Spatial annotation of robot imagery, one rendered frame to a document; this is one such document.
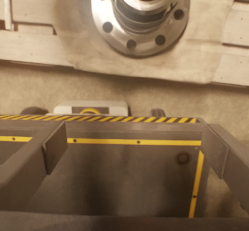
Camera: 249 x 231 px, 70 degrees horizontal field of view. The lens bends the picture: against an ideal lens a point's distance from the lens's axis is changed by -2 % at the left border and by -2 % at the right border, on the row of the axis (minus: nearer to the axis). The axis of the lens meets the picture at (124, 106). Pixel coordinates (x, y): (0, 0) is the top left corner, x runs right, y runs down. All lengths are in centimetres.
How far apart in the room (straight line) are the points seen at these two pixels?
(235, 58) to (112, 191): 54
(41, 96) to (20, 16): 32
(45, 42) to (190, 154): 53
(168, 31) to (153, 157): 34
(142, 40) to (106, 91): 30
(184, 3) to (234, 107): 50
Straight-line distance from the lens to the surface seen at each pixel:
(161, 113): 65
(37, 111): 76
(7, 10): 68
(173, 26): 54
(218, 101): 84
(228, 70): 66
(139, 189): 55
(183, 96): 78
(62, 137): 16
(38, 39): 65
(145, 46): 53
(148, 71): 56
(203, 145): 17
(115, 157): 49
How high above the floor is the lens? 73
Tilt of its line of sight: 72 degrees down
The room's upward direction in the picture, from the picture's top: 174 degrees counter-clockwise
